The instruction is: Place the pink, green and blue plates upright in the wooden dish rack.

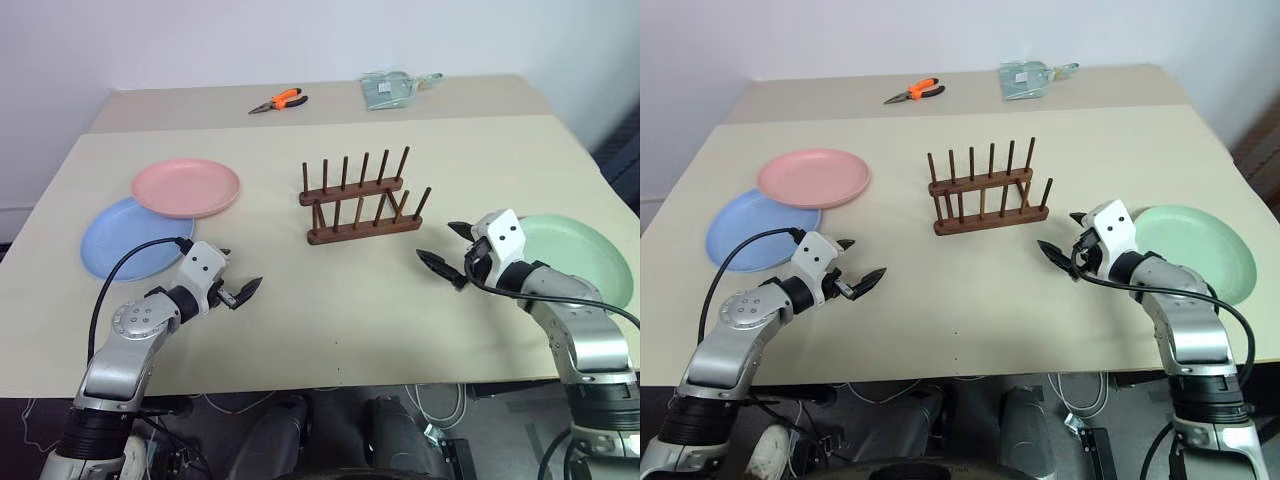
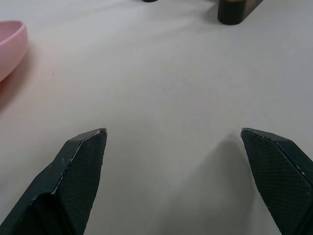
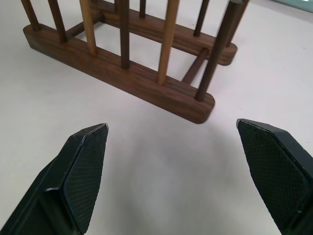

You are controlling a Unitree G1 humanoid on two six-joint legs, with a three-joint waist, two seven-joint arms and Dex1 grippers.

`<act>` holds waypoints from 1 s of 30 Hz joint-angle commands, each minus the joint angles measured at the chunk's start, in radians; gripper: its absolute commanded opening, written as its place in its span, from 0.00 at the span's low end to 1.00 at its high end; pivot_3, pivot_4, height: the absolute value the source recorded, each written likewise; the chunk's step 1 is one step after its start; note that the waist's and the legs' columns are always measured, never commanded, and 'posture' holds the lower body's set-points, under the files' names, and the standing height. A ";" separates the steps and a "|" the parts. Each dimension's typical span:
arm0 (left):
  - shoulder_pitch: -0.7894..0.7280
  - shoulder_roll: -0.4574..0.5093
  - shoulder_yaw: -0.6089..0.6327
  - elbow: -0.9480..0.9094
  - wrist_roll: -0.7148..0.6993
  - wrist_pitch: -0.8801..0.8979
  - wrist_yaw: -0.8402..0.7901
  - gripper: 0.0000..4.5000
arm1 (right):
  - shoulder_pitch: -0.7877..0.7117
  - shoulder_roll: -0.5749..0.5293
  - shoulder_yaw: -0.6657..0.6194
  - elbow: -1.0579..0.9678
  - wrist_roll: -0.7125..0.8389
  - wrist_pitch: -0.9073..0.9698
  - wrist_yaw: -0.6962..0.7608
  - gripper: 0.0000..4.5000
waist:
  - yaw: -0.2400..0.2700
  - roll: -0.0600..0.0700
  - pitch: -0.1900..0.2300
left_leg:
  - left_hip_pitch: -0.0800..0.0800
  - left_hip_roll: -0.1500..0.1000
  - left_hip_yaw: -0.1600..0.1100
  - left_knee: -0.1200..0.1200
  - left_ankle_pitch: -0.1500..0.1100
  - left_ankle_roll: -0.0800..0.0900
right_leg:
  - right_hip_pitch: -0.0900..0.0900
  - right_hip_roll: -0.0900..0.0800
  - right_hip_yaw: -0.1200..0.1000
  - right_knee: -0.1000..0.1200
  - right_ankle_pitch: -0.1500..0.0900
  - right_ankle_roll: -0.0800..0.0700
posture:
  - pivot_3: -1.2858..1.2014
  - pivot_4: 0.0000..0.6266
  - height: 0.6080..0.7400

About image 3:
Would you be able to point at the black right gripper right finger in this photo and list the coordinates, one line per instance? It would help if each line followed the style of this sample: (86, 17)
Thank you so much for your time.
(278, 171)

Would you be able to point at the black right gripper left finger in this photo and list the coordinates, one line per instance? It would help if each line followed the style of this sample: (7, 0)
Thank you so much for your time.
(73, 176)

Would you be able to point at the wooden dowel rack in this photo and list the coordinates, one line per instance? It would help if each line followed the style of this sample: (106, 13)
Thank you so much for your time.
(127, 56)

